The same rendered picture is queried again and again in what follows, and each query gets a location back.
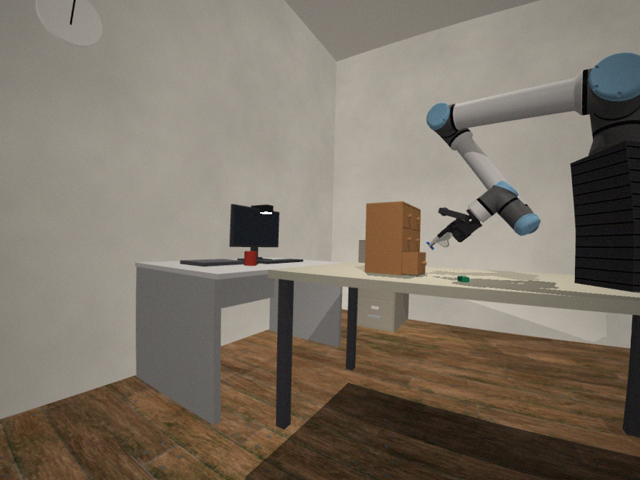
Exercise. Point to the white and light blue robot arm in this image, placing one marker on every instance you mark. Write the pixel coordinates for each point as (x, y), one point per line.
(612, 88)

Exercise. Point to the brown wooden chest of drawers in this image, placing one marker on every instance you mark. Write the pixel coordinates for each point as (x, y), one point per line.
(384, 235)

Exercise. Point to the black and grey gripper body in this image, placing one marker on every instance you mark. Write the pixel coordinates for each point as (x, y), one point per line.
(463, 229)

